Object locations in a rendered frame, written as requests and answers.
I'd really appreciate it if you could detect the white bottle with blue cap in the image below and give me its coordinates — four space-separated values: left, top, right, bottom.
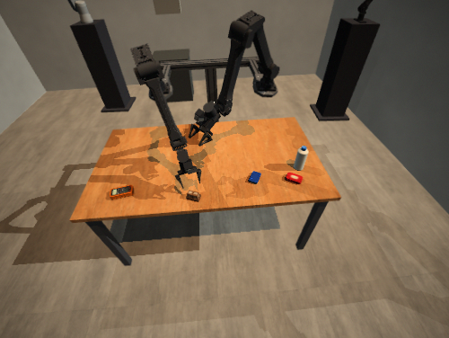
294 146 309 171

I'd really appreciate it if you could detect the orange pocket multimeter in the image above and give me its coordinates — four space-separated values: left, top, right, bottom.
110 185 134 200

